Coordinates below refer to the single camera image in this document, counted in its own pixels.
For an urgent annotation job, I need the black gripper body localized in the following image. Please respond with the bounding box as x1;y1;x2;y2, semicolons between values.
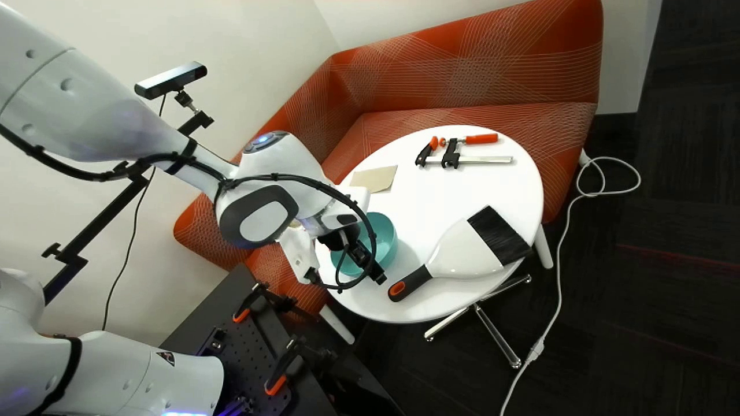
310;209;370;268

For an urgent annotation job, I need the blue bowl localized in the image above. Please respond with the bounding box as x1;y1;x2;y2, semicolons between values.
329;209;399;285

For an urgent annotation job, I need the white table leg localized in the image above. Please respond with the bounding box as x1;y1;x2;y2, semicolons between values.
531;218;558;272
316;300;358;347

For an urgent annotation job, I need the tan paper card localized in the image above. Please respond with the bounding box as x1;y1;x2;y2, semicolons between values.
350;162;399;195

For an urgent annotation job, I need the chrome table foot bar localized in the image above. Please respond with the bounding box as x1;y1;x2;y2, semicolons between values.
420;269;537;342
470;300;524;369

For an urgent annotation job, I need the orange patterned sofa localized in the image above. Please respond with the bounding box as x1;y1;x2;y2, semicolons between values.
172;0;605;319

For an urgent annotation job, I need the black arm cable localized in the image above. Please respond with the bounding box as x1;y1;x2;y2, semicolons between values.
0;121;382;294

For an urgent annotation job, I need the black clamp orange handle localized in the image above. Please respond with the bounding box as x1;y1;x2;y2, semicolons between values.
262;335;305;400
229;280;272;327

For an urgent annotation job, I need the black bar clamp silver rail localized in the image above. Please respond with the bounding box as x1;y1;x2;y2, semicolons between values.
412;133;518;171

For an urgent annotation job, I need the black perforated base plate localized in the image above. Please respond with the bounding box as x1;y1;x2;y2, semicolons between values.
159;264;404;416

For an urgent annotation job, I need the white power cable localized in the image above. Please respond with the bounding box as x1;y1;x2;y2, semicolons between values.
498;147;645;416

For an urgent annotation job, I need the thin dark camera cable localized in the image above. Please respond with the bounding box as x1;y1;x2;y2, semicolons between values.
100;95;172;333

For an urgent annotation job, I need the black stereo camera bar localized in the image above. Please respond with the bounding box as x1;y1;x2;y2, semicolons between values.
132;59;210;101

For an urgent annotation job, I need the black camera stand frame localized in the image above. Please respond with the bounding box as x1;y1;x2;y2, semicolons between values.
36;87;217;304

